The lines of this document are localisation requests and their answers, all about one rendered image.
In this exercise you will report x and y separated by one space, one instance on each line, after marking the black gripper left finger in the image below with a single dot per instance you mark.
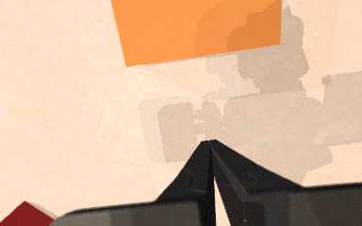
189 200

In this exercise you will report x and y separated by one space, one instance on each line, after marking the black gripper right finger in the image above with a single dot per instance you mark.
255 196

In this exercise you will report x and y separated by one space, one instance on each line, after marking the red square block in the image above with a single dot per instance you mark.
26 215

